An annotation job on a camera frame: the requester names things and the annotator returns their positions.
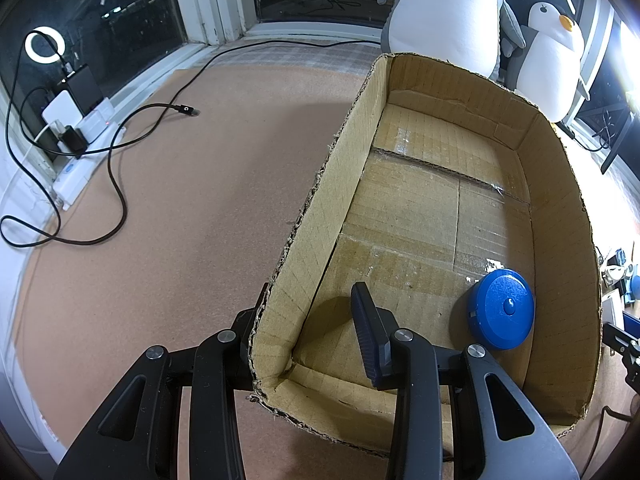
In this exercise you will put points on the white power strip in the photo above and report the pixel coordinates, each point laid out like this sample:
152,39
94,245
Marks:
75,177

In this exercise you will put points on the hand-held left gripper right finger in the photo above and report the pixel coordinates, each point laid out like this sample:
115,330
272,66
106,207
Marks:
370,340

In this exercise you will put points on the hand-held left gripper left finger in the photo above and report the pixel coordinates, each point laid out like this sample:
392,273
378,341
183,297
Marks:
240,342

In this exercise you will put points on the small white penguin plush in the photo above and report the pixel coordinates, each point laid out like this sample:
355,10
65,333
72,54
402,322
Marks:
545,70

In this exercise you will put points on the white window frame post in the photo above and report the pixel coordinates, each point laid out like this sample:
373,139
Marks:
220,0

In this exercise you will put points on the black plug adapter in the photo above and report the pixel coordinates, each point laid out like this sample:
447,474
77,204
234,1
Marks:
72,141

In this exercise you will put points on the black power bank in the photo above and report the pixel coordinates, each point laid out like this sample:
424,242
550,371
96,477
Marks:
80,87

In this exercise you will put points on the small round white blue object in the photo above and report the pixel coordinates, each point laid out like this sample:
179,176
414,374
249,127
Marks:
616,271

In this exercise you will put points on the blue round tape measure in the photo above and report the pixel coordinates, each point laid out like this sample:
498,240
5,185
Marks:
500,305

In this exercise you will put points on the cardboard box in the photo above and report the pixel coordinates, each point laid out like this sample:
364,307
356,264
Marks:
425,200

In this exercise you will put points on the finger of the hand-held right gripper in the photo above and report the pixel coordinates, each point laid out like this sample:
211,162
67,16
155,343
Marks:
622,342

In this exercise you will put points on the large grey white penguin plush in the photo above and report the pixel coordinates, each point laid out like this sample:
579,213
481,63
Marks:
440,10

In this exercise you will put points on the white square charger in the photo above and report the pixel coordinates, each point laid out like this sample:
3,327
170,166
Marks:
62,107

